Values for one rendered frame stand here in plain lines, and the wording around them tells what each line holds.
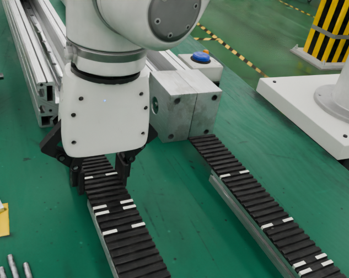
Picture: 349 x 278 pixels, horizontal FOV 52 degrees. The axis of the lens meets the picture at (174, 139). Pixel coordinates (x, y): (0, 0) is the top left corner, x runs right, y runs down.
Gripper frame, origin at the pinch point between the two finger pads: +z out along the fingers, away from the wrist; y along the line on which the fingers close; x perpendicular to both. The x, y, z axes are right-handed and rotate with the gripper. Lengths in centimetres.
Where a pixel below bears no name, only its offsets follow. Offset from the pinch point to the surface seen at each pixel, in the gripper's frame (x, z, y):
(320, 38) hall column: 207, 59, 282
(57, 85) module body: 23.4, -1.3, -0.9
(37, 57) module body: 28.4, -4.5, -3.2
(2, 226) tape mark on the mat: -1.9, 3.9, -12.4
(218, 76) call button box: 26.4, 0.3, 35.1
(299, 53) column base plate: 220, 79, 276
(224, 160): -1.0, 0.7, 19.3
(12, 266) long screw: -8.4, 3.2, -11.9
